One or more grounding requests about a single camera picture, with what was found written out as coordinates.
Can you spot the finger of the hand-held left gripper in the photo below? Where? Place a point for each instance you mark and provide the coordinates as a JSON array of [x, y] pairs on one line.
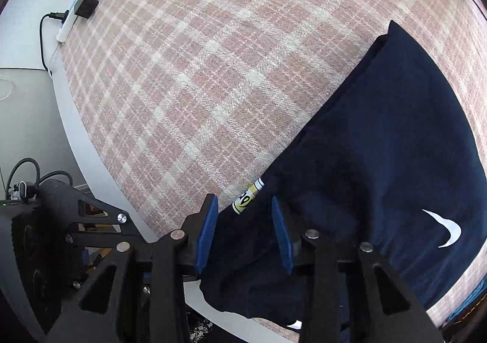
[[110, 215]]

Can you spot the blue garment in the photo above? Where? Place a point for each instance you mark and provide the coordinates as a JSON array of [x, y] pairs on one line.
[[462, 308]]

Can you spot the pink plaid blanket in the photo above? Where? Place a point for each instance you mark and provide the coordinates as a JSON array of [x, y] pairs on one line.
[[209, 80]]

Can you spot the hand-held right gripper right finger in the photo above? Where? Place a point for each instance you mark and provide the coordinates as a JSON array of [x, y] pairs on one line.
[[281, 240]]

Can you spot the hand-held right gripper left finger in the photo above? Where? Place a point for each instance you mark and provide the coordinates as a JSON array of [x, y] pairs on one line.
[[207, 236]]

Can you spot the white power strip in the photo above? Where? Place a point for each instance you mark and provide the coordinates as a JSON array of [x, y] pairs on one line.
[[64, 29]]

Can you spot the black charger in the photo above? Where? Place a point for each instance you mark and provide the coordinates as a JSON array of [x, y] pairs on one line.
[[86, 4]]

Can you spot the navy blue shirt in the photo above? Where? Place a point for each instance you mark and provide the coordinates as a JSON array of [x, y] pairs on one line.
[[380, 137]]

